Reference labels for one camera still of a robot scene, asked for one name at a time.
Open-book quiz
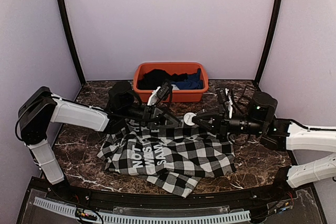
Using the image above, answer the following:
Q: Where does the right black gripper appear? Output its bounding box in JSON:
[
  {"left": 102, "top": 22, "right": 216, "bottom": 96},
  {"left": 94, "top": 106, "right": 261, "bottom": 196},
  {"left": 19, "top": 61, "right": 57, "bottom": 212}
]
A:
[{"left": 192, "top": 104, "right": 265, "bottom": 140}]

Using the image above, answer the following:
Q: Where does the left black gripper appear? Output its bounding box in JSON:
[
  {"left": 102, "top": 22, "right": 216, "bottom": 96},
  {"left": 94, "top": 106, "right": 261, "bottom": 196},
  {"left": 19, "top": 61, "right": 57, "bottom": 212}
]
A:
[{"left": 121, "top": 102, "right": 183, "bottom": 130}]

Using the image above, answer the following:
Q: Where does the black white plaid shirt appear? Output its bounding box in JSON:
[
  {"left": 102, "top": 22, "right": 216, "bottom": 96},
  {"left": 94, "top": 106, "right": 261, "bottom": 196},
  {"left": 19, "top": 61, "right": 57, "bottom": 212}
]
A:
[{"left": 97, "top": 120, "right": 236, "bottom": 198}]

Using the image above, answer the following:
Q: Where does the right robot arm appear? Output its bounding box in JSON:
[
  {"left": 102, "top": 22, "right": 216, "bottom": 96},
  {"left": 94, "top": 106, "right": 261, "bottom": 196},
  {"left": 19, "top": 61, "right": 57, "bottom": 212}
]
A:
[{"left": 184, "top": 90, "right": 335, "bottom": 200}]

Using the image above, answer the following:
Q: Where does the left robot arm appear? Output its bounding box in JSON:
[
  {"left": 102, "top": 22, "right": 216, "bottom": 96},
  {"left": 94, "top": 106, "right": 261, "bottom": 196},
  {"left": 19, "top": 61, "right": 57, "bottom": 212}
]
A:
[{"left": 15, "top": 81, "right": 182, "bottom": 201}]

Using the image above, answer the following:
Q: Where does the orange plastic basin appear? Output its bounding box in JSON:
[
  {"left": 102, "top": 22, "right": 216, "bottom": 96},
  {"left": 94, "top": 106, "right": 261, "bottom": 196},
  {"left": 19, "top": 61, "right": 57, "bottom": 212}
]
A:
[{"left": 133, "top": 62, "right": 209, "bottom": 103}]

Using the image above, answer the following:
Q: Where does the black garment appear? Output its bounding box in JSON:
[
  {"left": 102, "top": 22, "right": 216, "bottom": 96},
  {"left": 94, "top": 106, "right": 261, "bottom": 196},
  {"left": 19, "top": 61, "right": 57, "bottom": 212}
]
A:
[{"left": 137, "top": 69, "right": 188, "bottom": 90}]

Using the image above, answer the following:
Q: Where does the blue garment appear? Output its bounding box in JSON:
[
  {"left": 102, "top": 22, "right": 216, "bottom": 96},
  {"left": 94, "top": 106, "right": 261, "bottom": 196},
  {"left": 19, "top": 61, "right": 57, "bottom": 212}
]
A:
[{"left": 170, "top": 68, "right": 204, "bottom": 90}]

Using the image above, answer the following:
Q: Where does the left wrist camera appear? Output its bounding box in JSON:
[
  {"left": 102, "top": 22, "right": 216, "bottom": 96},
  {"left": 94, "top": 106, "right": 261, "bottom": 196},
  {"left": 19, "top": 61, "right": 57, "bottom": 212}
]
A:
[{"left": 147, "top": 80, "right": 173, "bottom": 106}]

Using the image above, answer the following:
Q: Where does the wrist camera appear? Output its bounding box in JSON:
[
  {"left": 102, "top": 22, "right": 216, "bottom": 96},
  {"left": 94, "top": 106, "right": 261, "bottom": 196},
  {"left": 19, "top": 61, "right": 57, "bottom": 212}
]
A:
[
  {"left": 215, "top": 86, "right": 234, "bottom": 119},
  {"left": 147, "top": 80, "right": 173, "bottom": 106}
]

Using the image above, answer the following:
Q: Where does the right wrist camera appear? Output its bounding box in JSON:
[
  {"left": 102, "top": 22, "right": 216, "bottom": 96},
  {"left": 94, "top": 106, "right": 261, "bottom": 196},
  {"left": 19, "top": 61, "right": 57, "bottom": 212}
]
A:
[{"left": 215, "top": 86, "right": 234, "bottom": 119}]

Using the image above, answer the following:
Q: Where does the black front rail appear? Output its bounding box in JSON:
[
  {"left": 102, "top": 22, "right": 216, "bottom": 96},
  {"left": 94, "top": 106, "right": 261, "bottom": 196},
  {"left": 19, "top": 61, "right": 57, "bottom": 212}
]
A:
[{"left": 35, "top": 179, "right": 297, "bottom": 213}]

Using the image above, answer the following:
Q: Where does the white slotted cable duct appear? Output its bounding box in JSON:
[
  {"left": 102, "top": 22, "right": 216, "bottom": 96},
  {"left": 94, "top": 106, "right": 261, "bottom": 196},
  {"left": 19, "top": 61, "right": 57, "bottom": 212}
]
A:
[{"left": 33, "top": 197, "right": 251, "bottom": 224}]

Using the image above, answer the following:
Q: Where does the right black frame post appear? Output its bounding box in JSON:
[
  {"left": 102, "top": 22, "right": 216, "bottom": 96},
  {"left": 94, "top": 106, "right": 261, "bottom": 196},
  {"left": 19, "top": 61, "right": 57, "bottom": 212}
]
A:
[{"left": 253, "top": 0, "right": 282, "bottom": 88}]

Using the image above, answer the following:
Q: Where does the black frame post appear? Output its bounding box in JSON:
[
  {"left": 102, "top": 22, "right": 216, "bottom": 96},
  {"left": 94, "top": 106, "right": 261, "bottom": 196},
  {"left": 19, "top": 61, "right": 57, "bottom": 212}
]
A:
[
  {"left": 57, "top": 0, "right": 86, "bottom": 86},
  {"left": 253, "top": 0, "right": 282, "bottom": 88}
]

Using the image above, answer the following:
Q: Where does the left black frame post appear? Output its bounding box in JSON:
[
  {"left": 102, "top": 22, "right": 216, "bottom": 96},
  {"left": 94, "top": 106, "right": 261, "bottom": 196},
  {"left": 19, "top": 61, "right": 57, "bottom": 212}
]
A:
[{"left": 57, "top": 0, "right": 86, "bottom": 86}]

